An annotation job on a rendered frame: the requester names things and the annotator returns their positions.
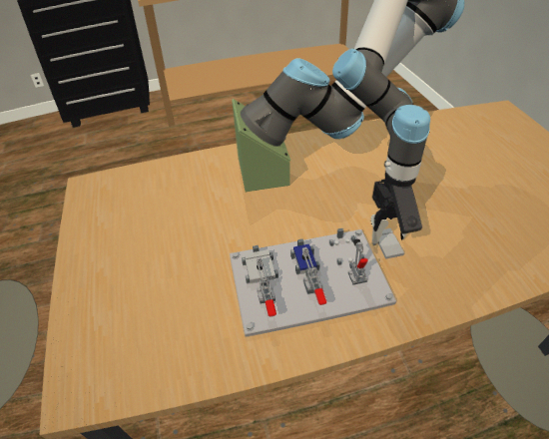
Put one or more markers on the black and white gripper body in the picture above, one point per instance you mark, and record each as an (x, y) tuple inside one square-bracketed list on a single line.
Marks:
[(383, 197)]

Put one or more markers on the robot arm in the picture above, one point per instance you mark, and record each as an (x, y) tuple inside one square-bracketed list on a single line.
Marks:
[(303, 89)]

